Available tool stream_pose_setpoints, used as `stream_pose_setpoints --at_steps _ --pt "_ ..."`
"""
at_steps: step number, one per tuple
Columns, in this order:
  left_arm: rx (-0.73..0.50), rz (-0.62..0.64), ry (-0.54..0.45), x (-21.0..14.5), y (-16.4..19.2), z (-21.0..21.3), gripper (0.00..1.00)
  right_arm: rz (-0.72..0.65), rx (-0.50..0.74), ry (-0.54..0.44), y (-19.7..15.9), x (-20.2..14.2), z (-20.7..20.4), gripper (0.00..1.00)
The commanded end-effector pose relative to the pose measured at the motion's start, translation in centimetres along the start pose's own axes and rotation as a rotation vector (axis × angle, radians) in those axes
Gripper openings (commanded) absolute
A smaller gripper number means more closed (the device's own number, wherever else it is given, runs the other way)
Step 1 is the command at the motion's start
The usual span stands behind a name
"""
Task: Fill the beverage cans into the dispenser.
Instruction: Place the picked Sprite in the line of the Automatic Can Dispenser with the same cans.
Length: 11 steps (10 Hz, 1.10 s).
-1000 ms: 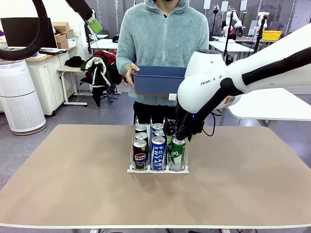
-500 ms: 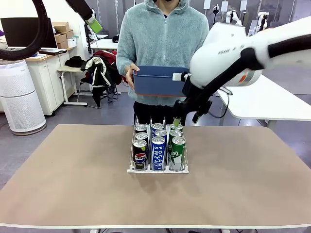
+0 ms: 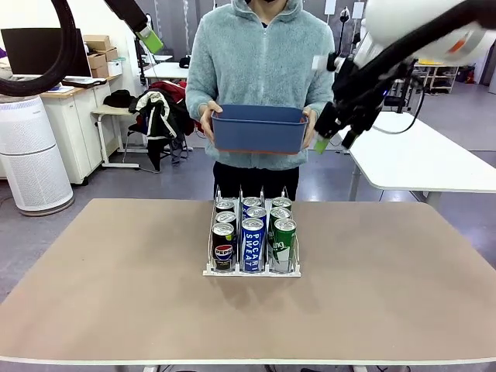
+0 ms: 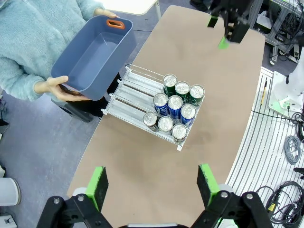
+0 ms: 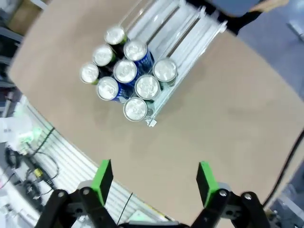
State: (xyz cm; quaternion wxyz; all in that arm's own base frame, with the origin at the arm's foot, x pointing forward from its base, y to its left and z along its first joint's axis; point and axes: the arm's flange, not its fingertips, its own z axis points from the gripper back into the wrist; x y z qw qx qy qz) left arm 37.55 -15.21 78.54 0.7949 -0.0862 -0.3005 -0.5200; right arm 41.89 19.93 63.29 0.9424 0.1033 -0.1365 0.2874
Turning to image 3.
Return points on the black cap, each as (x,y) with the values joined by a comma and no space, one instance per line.
(184,62)

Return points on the brown cardboard box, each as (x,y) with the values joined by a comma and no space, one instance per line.
(100,58)
(100,72)
(96,42)

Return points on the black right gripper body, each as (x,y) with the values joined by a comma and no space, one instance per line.
(360,112)

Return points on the red fire extinguisher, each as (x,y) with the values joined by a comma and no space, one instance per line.
(469,74)

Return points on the blue plastic bin orange trim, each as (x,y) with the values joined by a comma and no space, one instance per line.
(257,131)

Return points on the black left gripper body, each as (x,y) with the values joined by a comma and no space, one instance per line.
(129,11)

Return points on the black floor stand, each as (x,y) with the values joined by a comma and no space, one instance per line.
(403,104)

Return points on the black hat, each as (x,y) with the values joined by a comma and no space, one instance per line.
(118,97)

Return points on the white paper sheet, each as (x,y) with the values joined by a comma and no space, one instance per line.
(330,7)
(358,9)

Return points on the small white side table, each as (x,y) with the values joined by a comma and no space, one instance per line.
(112,110)

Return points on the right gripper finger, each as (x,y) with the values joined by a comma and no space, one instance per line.
(327,124)
(350,137)

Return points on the teal fleece jacket torso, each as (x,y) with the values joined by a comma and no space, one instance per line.
(263,69)

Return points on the white can dispenser rack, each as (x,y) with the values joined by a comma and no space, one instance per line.
(252,273)

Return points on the left forearm teal fleece sleeve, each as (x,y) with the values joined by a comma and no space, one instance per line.
(323,97)

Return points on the black trousers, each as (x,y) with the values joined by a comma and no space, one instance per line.
(255,180)

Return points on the black white jacket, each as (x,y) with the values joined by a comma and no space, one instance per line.
(155,116)

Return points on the white cabinet wooden top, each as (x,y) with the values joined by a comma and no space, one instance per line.
(73,128)

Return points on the wooden storage shelf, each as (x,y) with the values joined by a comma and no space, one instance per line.
(441,79)

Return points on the white box teal lid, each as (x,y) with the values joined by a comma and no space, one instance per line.
(115,66)

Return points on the person's left hand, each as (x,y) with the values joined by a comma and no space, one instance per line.
(312,122)

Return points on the person's right hand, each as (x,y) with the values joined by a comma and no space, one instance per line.
(206,120)

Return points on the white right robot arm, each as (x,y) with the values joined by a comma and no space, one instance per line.
(395,19)

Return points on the white background desk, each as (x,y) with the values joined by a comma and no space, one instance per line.
(166,70)

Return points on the large white table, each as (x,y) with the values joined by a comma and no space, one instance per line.
(418,162)

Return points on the red jacket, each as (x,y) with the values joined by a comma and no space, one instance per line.
(174,87)

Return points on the white cylindrical air purifier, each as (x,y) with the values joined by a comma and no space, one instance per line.
(31,162)

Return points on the right forearm teal fleece sleeve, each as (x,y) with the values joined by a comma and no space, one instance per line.
(195,100)

